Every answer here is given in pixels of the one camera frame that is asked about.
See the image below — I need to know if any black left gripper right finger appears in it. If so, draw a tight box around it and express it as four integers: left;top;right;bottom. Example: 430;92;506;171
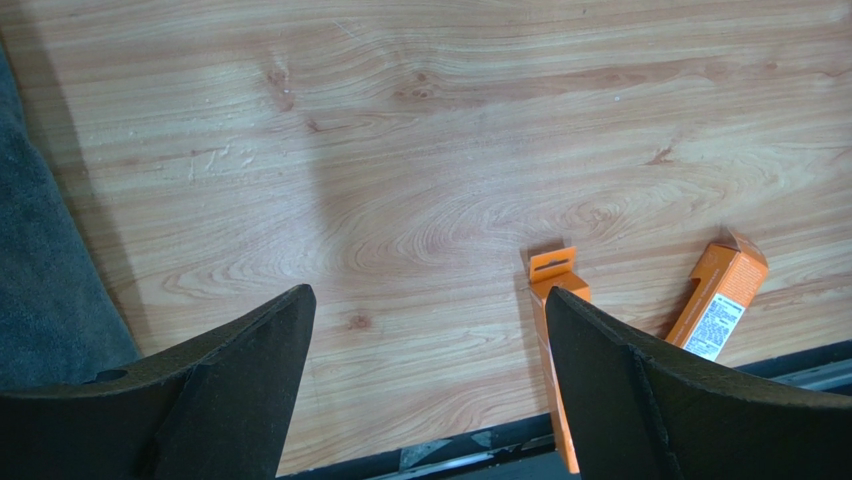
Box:
546;288;851;479

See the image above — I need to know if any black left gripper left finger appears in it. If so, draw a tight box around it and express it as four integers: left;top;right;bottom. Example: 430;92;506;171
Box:
1;284;316;479

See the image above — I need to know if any orange toothpaste box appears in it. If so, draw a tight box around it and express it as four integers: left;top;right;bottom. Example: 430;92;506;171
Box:
665;228;769;361
527;246;592;475

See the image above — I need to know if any dark green pillow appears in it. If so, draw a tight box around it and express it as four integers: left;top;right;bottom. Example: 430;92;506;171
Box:
1;60;140;391

